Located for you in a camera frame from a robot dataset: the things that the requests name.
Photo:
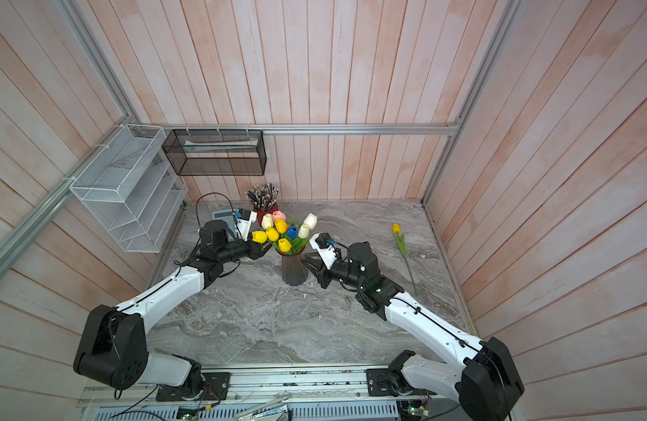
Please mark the red metal pencil bucket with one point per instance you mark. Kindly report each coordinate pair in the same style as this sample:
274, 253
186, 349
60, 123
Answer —
262, 213

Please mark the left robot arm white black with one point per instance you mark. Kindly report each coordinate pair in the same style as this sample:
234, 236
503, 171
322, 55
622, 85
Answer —
113, 348

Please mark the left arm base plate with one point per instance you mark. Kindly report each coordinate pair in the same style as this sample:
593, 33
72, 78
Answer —
202, 385

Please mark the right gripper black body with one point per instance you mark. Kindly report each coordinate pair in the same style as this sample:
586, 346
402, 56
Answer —
340, 274

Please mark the white tulip tall right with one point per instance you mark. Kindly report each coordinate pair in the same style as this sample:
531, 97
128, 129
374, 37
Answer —
310, 221

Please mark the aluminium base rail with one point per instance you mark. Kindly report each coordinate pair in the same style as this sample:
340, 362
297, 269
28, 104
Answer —
287, 383

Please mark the white tulip lower right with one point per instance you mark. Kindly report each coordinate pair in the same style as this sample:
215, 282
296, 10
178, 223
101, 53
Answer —
304, 232

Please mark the blue tulip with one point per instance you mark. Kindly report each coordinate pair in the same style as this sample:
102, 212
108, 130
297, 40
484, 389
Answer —
292, 232

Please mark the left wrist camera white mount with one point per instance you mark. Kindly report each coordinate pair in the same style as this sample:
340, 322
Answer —
244, 219

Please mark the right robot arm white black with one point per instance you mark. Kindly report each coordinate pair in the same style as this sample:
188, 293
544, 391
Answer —
478, 374

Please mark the black wire mesh basket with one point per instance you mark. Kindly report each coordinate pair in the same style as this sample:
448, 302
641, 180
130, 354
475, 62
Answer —
216, 152

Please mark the pink tulip front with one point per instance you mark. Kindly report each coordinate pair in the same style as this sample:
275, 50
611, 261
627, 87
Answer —
278, 215

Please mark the yellow tulip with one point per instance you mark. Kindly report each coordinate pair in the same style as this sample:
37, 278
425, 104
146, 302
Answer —
281, 226
284, 246
259, 237
272, 234

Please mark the cream white tulip near pink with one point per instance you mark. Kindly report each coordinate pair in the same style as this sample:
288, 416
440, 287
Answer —
267, 221

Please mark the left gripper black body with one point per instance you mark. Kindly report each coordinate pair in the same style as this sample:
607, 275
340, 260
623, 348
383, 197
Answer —
243, 249

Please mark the white wire mesh shelf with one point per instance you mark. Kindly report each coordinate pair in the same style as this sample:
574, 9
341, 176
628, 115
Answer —
132, 195

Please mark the grey calculator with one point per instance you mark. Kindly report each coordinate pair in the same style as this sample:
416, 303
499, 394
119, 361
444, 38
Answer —
228, 216

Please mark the bundle of pencils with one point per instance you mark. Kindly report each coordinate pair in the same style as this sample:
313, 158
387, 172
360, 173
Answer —
263, 196

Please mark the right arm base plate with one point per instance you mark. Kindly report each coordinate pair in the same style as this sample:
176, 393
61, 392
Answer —
387, 382

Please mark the dark red ribbed glass vase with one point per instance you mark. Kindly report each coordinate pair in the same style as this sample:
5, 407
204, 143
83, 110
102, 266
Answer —
292, 270

